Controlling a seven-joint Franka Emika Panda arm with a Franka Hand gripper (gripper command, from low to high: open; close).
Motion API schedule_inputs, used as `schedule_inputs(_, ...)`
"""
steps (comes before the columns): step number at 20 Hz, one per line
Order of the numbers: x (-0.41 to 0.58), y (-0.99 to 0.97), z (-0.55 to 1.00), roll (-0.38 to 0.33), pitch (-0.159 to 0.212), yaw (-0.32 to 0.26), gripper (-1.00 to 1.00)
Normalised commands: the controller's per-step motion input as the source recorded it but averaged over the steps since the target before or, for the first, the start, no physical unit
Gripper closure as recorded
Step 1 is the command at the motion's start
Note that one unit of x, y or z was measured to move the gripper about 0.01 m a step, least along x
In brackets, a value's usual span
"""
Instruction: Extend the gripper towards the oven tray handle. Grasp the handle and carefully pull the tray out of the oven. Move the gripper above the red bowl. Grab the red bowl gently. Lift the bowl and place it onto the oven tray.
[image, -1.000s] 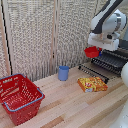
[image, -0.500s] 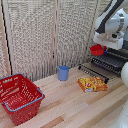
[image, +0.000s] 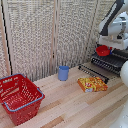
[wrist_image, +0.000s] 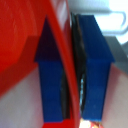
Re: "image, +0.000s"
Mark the red plastic shopping basket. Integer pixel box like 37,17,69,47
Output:
0,73,46,127

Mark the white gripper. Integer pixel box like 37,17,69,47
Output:
97,34,128,55

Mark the blue cup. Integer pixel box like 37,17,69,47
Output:
58,65,71,82

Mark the red bowl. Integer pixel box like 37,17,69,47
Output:
95,44,112,57

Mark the black toaster oven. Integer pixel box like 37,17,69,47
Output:
90,46,128,77

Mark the orange yellow food box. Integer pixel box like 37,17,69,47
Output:
77,76,109,94

